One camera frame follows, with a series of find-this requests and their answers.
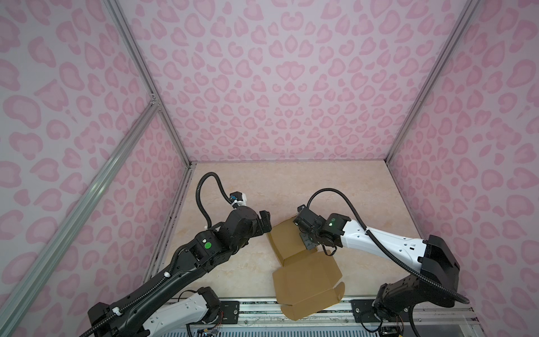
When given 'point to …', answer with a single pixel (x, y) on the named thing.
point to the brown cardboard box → (309, 280)
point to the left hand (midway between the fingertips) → (262, 216)
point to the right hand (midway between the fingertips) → (309, 236)
